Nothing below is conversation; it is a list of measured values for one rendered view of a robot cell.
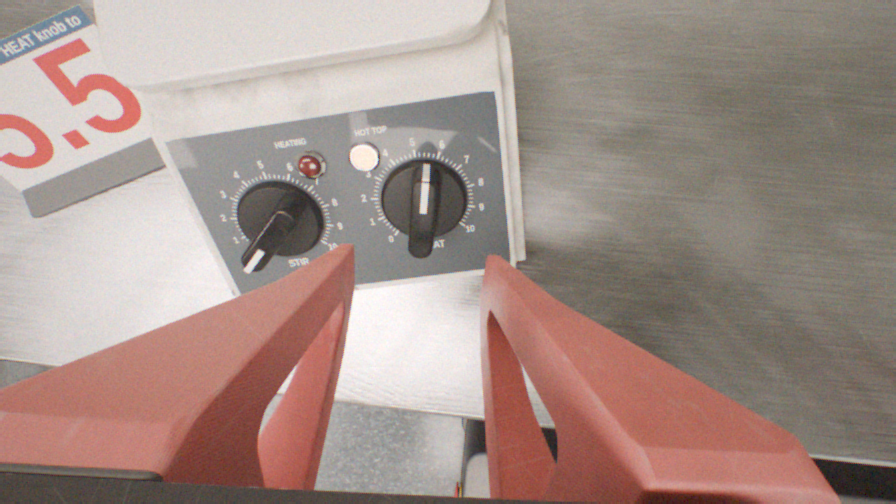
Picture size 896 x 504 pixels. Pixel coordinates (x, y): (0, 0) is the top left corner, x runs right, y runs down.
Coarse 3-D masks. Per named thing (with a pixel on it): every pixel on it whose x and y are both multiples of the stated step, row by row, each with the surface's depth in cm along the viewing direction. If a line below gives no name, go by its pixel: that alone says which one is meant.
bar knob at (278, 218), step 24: (264, 192) 17; (288, 192) 17; (240, 216) 18; (264, 216) 18; (288, 216) 16; (312, 216) 18; (264, 240) 17; (288, 240) 18; (312, 240) 18; (264, 264) 17
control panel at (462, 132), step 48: (480, 96) 16; (192, 144) 16; (240, 144) 16; (288, 144) 16; (336, 144) 16; (384, 144) 17; (432, 144) 16; (480, 144) 17; (192, 192) 17; (240, 192) 17; (336, 192) 18; (480, 192) 18; (240, 240) 19; (336, 240) 19; (384, 240) 19; (480, 240) 19; (240, 288) 20
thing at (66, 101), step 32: (32, 64) 20; (64, 64) 20; (96, 64) 20; (0, 96) 20; (32, 96) 21; (64, 96) 21; (96, 96) 21; (128, 96) 21; (0, 128) 21; (32, 128) 22; (64, 128) 22; (96, 128) 22; (128, 128) 22; (0, 160) 22; (32, 160) 23
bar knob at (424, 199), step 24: (408, 168) 17; (432, 168) 16; (384, 192) 17; (408, 192) 17; (432, 192) 16; (456, 192) 17; (408, 216) 18; (432, 216) 16; (456, 216) 18; (408, 240) 17; (432, 240) 17
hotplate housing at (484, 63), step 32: (480, 32) 15; (352, 64) 15; (384, 64) 15; (416, 64) 15; (448, 64) 15; (480, 64) 15; (160, 96) 16; (192, 96) 16; (224, 96) 16; (256, 96) 16; (288, 96) 16; (320, 96) 16; (352, 96) 16; (384, 96) 16; (416, 96) 16; (448, 96) 16; (512, 96) 16; (160, 128) 16; (192, 128) 16; (224, 128) 16; (512, 128) 17; (512, 160) 17; (512, 192) 18; (512, 224) 18; (512, 256) 19
